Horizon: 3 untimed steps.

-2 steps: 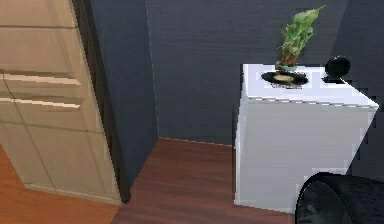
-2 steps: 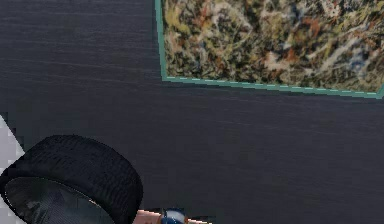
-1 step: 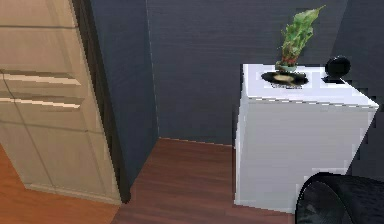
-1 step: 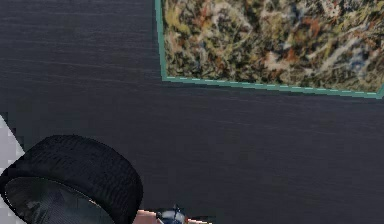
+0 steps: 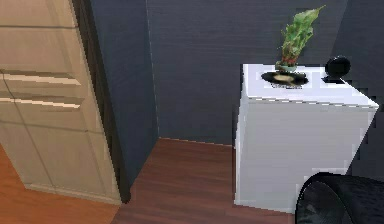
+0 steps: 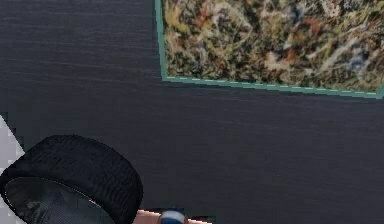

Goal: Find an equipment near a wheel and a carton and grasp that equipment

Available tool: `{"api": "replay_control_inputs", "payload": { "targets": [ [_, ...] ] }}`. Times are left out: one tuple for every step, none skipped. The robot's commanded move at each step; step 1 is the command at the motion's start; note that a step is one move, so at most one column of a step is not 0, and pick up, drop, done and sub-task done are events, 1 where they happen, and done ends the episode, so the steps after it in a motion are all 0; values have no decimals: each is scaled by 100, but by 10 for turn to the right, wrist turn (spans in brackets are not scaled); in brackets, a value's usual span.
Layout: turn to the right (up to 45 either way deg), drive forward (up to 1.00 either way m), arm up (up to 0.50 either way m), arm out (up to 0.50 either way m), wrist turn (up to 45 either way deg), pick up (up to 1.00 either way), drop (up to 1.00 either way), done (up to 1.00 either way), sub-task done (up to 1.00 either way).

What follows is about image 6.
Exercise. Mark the green framed abstract painting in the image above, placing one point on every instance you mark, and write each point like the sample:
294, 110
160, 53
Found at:
273, 43

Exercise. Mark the blue and white ball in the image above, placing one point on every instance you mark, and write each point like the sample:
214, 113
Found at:
173, 217

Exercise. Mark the black tyre wheel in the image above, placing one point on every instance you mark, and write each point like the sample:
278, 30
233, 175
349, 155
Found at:
83, 166

